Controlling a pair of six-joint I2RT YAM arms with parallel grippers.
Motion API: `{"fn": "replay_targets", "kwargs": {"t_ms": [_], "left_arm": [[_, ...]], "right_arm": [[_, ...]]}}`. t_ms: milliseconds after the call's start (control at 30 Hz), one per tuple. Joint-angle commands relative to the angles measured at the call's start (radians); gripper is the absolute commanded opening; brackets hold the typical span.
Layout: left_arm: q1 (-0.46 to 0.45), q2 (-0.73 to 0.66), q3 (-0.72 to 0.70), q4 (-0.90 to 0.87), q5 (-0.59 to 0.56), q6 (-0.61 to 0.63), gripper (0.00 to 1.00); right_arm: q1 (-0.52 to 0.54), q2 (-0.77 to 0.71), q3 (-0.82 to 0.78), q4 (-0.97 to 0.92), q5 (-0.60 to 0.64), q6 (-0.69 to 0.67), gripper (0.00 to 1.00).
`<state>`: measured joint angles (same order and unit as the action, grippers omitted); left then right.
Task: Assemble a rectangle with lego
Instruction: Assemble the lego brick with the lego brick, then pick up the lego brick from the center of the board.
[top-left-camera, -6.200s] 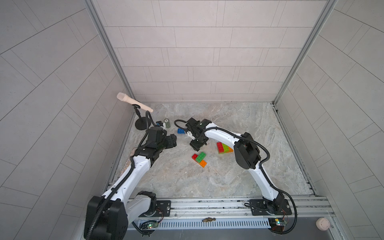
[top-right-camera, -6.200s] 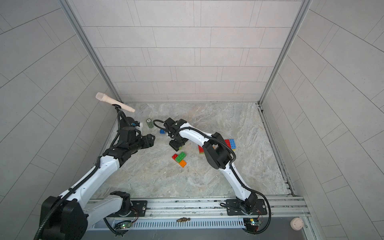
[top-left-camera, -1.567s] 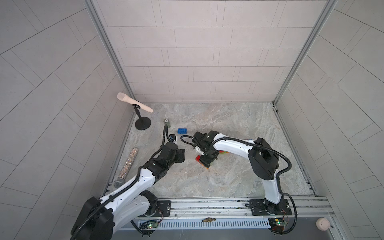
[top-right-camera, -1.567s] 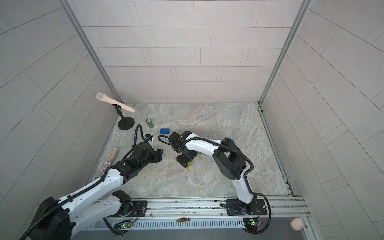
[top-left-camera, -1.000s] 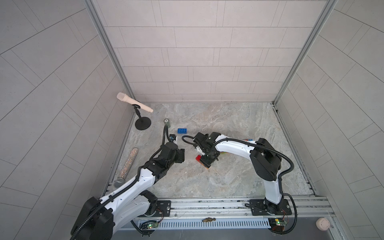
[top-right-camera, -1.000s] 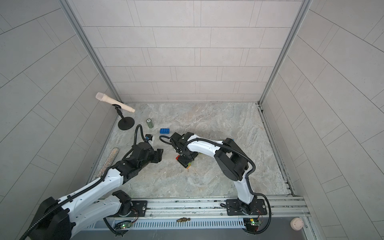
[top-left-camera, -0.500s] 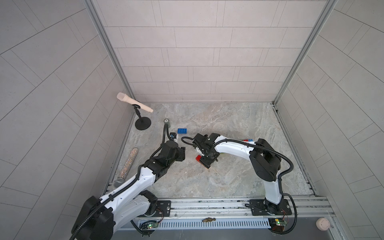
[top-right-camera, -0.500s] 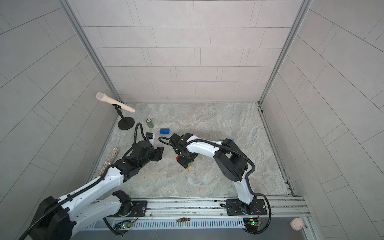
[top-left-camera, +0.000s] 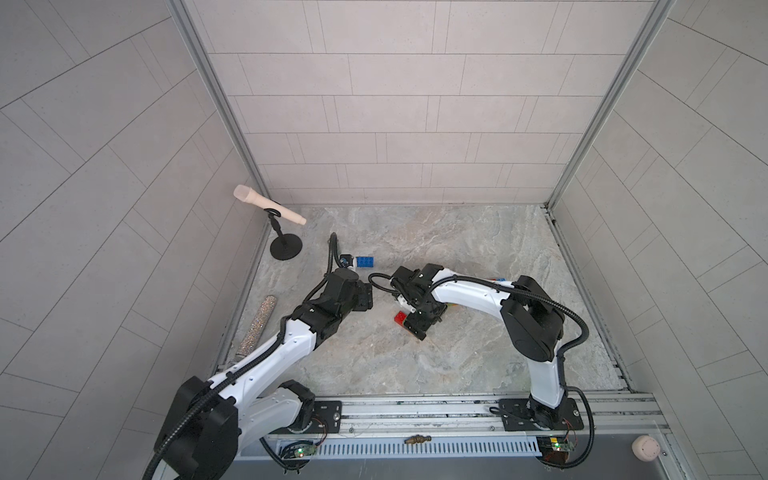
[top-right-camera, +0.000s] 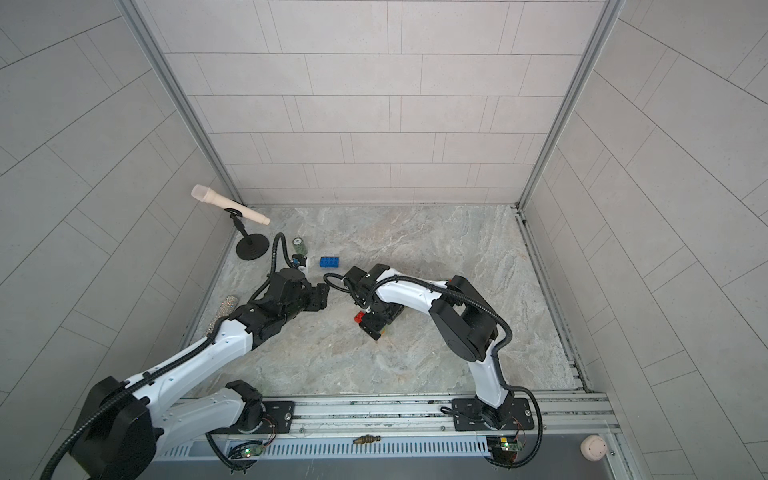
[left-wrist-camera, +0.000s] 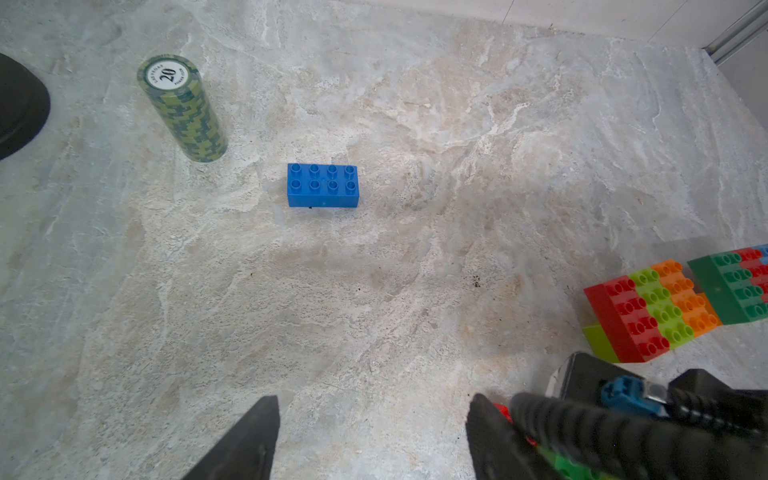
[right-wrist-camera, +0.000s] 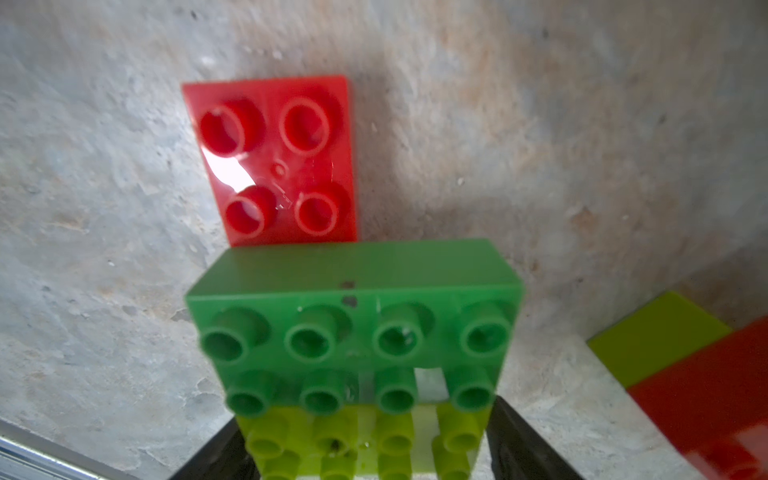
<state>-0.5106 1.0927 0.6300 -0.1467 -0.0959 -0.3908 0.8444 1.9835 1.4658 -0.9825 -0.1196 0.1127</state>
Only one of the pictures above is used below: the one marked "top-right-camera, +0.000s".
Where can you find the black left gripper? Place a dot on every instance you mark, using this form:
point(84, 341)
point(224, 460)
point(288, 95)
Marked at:
point(319, 296)

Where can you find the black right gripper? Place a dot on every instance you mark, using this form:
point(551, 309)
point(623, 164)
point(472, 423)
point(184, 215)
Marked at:
point(369, 326)

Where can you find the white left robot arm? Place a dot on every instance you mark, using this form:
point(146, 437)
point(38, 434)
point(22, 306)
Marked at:
point(125, 425)

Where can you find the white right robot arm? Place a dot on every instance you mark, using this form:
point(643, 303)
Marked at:
point(466, 322)

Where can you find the dark blue lego brick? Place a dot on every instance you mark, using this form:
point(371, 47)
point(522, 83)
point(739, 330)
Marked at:
point(329, 262)

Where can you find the green battery cell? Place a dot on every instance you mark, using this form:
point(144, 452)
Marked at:
point(300, 246)

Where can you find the black microphone stand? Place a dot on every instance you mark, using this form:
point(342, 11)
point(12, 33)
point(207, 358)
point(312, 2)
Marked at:
point(250, 246)

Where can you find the glittery silver stick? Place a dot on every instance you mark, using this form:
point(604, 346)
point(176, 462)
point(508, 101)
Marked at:
point(227, 306)

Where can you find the beige microphone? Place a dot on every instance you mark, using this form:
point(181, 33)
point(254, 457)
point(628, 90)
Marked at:
point(207, 195)

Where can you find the brass fitting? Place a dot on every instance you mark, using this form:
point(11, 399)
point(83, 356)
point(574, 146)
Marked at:
point(366, 439)

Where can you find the left circuit board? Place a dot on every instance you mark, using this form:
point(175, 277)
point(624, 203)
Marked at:
point(247, 450)

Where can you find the circuit board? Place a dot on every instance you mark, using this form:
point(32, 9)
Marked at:
point(247, 450)
point(504, 450)

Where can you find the right circuit board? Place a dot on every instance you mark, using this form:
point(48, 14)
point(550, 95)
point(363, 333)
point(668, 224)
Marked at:
point(504, 450)

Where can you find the pink round knob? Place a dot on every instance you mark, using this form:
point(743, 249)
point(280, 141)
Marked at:
point(594, 448)

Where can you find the metal corner profile left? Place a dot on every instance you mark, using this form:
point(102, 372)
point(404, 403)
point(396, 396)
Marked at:
point(139, 28)

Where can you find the metal corner profile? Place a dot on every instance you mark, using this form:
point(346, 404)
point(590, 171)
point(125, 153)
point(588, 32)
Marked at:
point(599, 36)
point(139, 28)

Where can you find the metal corner profile right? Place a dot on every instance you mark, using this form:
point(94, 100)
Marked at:
point(599, 36)

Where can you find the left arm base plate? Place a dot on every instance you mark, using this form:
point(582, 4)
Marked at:
point(271, 417)

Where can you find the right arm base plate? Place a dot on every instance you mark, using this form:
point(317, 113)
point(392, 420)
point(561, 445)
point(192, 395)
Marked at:
point(471, 414)

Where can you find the aluminium rail frame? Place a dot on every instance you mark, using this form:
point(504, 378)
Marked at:
point(418, 426)

